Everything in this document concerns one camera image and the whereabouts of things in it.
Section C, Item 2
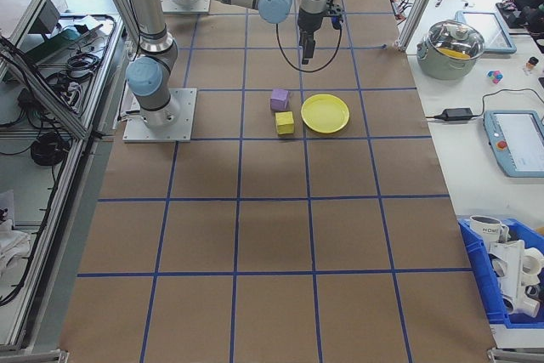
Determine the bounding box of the white printed mug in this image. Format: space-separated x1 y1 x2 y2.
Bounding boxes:
468 214 510 245

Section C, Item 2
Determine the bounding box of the black power strip with plugs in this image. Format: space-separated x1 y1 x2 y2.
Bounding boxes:
46 73 86 105

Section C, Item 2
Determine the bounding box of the white square base plate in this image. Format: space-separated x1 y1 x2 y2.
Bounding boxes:
161 0 212 14
122 88 198 143

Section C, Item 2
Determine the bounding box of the steel pot with lid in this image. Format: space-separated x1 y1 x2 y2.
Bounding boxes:
416 20 486 80

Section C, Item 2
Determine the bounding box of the grey box device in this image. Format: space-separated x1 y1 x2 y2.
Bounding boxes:
29 0 63 35

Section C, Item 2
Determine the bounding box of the black coiled cable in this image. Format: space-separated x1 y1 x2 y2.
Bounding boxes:
30 132 71 167

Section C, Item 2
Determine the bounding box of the black power adapter with cable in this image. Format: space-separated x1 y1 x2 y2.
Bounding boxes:
426 88 544 122

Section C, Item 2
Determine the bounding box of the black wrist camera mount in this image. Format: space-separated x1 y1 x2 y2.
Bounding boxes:
326 3 344 31

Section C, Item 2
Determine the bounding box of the purple foam block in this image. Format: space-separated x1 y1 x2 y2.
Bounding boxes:
269 88 291 112

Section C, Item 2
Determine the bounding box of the black looped gripper cable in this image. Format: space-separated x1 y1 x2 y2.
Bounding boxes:
275 20 344 73

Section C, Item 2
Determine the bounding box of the white pipe fitting assembly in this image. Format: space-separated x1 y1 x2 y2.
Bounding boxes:
486 239 544 320

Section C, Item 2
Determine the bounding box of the yellow foam block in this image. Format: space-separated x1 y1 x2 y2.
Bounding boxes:
275 111 296 137

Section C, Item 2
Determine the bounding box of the white cloth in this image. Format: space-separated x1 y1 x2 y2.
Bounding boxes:
0 218 31 273

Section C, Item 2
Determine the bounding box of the yellow plastic plate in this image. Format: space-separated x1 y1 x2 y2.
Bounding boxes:
300 94 351 134

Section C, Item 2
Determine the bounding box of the light blue teach pendant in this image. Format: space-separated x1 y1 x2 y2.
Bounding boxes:
454 9 518 56
483 109 544 178

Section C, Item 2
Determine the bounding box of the aluminium profile post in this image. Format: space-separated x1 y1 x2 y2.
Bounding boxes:
397 0 451 53

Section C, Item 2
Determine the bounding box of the blue plastic bin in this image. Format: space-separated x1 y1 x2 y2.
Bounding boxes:
457 217 544 330

